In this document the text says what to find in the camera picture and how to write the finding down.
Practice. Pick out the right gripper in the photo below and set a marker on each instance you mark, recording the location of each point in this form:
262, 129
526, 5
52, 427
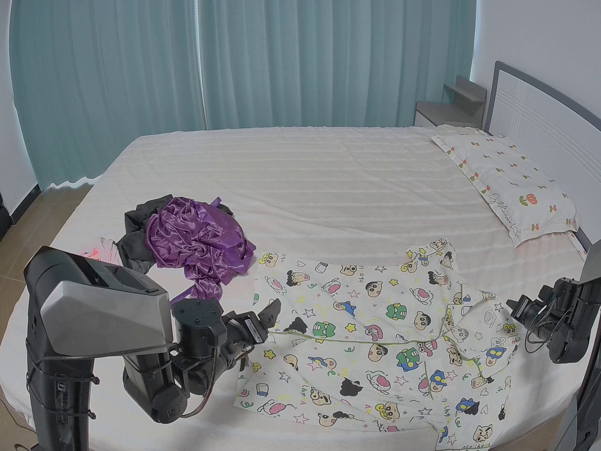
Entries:
528, 315

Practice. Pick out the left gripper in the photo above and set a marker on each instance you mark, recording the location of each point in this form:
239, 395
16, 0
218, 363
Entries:
242, 329

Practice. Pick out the white printed pyjama top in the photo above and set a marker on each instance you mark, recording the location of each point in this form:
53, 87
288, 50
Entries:
375, 345

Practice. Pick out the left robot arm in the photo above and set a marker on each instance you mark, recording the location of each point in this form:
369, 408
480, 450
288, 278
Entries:
56, 392

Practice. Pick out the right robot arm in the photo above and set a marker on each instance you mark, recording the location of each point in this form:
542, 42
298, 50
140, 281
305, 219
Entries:
570, 336

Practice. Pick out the bed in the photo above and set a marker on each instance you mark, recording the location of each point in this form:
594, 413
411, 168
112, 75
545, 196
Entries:
328, 181

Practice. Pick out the purple satin garment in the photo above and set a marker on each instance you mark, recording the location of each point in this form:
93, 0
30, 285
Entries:
197, 237

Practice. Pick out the white printed pillow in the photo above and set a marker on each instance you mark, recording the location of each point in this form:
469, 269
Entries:
512, 181

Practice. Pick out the dark grey garment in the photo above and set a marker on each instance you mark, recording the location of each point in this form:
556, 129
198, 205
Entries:
136, 247

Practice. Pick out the pink garment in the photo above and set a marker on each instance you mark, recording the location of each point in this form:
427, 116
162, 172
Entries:
105, 249

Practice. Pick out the grey bedside table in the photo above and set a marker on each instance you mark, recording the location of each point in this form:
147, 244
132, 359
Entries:
446, 108

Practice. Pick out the blue-green curtain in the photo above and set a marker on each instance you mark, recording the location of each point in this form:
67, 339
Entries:
108, 73
338, 50

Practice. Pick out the black chest of drawers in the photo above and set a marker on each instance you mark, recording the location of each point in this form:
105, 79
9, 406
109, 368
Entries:
3, 219

